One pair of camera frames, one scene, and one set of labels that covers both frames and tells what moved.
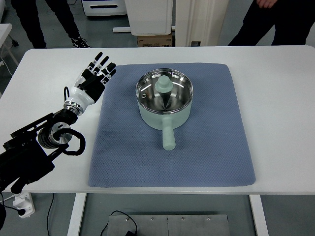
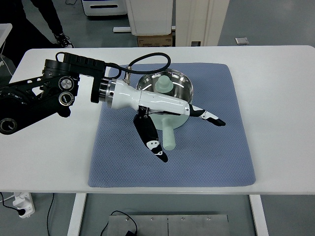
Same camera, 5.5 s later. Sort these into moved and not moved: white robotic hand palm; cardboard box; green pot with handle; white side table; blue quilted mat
Moved: white robotic hand palm
Not moved: blue quilted mat; green pot with handle; white side table; cardboard box
